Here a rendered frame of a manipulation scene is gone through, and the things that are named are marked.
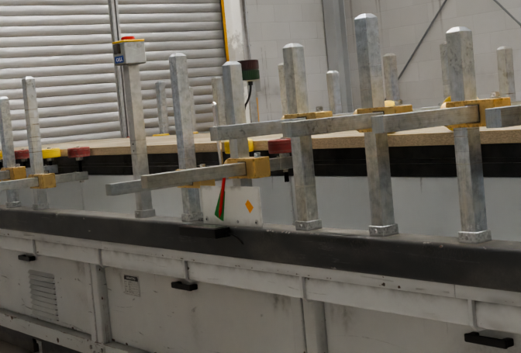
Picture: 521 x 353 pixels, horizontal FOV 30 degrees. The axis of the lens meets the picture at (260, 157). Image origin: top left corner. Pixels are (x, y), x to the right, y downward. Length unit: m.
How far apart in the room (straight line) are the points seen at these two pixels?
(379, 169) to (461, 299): 0.32
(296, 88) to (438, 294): 0.58
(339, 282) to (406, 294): 0.21
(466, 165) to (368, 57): 0.33
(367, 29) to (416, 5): 9.84
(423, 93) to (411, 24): 0.85
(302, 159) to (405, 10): 9.82
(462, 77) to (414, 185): 0.48
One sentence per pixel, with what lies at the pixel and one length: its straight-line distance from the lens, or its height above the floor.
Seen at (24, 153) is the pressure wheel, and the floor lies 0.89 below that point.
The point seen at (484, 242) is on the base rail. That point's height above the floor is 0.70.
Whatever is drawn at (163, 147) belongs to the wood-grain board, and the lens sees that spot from 3.12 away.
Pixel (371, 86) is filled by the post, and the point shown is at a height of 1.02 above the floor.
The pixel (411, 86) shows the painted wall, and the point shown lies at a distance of 11.97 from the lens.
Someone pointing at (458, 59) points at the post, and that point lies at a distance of 1.87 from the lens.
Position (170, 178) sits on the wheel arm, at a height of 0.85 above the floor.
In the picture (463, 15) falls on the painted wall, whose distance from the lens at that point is 11.39.
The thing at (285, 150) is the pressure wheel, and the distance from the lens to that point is 2.45.
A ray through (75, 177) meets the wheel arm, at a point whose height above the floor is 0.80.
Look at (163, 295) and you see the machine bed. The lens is 3.35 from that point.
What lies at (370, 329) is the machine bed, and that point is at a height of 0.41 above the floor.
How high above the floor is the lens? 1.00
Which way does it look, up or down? 3 degrees down
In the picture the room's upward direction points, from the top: 5 degrees counter-clockwise
